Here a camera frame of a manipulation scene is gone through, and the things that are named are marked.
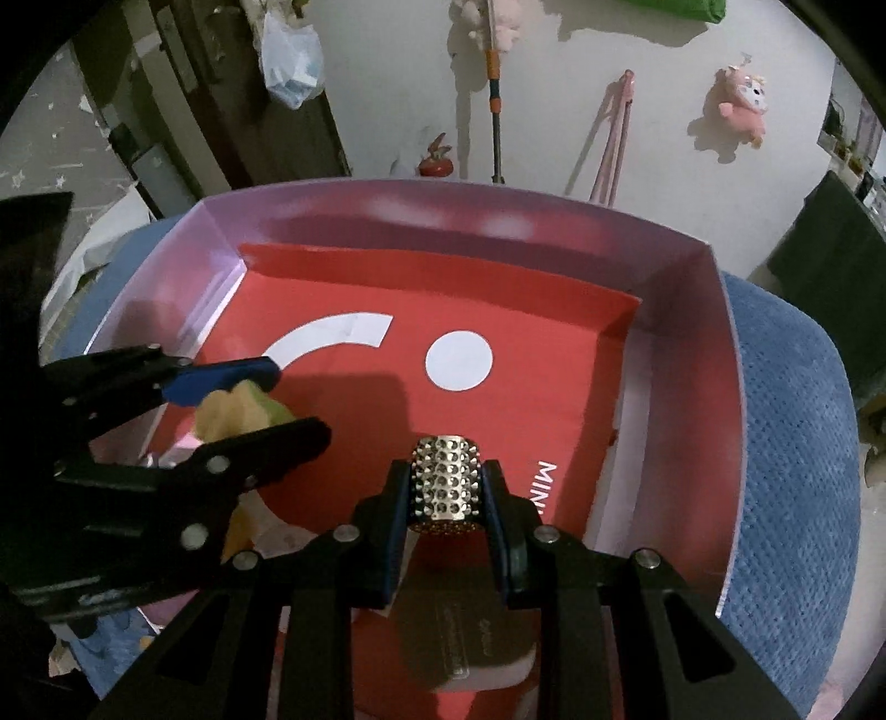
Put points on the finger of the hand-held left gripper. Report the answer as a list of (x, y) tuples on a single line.
[(221, 377), (277, 443)]

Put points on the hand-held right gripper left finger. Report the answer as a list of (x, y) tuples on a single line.
[(391, 533)]

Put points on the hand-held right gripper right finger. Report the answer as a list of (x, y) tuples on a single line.
[(500, 533)]

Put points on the green yellow mushroom toy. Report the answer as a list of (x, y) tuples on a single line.
[(228, 414)]

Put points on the silver studded cylinder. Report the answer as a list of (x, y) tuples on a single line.
[(446, 484)]

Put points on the taupe rounded case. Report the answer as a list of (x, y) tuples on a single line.
[(450, 623)]

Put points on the pink cardboard box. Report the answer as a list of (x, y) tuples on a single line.
[(678, 346)]

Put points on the dark wooden door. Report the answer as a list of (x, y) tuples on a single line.
[(207, 104)]

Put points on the red round object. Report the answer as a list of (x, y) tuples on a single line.
[(436, 163)]

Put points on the translucent plastic bag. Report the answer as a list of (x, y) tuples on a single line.
[(294, 62)]

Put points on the pink folding stick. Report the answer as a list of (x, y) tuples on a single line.
[(614, 138)]

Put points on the table with dark cloth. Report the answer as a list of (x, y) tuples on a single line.
[(830, 263)]

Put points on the pink hanging plush toy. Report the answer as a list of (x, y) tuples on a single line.
[(740, 100)]

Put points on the green tote bag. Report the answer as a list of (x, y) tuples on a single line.
[(678, 7)]

